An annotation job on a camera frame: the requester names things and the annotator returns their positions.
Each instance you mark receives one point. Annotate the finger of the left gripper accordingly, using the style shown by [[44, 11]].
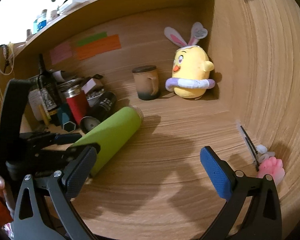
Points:
[[12, 110], [32, 143]]

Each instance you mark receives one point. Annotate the pink paw toy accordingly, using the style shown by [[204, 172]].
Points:
[[273, 167]]

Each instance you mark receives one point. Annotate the dark wine bottle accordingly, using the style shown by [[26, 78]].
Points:
[[49, 92]]

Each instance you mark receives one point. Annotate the right gripper right finger with blue textured pad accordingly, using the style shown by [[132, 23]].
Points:
[[263, 219]]

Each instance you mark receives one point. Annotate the green cylindrical tumbler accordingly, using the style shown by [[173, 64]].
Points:
[[112, 134]]

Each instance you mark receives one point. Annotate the black lying tumbler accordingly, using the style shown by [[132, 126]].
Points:
[[99, 112]]

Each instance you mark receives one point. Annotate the red insulated cup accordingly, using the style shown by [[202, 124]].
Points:
[[77, 101]]

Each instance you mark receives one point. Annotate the black cable tie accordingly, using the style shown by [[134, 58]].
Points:
[[250, 146]]

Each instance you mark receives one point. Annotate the brown ceramic mug with lid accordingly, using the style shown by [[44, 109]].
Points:
[[146, 82]]

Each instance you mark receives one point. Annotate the yellow chick plush toy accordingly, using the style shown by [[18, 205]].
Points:
[[191, 65]]

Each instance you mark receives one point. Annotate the blue liquid bottle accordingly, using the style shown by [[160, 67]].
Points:
[[40, 22]]

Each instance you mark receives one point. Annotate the teal hexagonal cup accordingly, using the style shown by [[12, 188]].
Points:
[[66, 118]]

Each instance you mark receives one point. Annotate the green sticky note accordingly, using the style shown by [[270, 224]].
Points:
[[91, 38]]

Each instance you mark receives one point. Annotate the orange sticky note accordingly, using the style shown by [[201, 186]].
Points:
[[100, 46]]

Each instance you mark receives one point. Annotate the pink sticky note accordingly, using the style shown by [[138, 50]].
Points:
[[60, 53]]

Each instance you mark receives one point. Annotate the right gripper left finger with blue textured pad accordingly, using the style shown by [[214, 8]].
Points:
[[44, 210]]

